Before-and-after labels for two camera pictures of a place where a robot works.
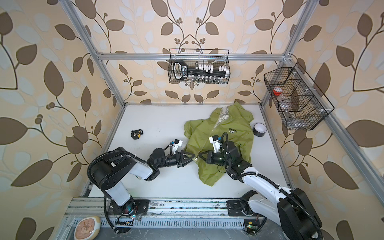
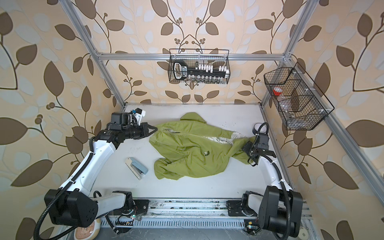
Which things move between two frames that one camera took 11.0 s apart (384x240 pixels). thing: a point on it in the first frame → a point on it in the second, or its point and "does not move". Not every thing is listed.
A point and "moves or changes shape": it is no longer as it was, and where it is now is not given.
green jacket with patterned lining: [233, 121] moves or changes shape
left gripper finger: [185, 161] → [146, 130]
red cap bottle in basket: [277, 90] does not move
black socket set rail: [201, 72] does not move
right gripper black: [209, 159] → [247, 146]
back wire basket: [208, 57] does not move
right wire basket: [301, 104] does not move
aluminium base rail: [210, 214] does not move
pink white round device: [87, 228] does not move
